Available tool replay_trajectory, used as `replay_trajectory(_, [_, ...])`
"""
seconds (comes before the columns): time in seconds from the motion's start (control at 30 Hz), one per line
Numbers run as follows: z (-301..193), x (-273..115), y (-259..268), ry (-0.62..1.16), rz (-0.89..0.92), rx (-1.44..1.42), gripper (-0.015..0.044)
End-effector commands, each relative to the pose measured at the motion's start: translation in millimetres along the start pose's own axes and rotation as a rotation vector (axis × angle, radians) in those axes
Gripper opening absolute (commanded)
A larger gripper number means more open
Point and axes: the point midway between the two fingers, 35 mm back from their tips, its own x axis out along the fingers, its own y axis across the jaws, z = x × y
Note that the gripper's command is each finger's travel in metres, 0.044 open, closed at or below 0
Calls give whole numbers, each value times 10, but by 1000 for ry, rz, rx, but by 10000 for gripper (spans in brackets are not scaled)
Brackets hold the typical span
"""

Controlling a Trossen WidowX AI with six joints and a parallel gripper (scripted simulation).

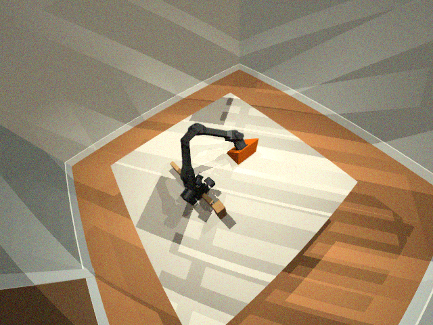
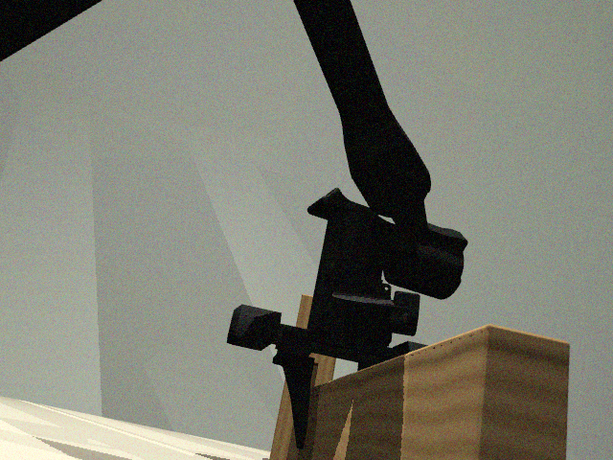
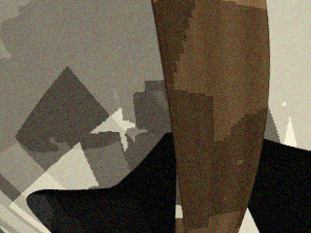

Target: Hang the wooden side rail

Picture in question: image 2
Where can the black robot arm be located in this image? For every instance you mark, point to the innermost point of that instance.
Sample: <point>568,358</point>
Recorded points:
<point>383,162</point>

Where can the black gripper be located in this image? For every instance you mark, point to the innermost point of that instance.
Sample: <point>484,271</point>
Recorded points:
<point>257,328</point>

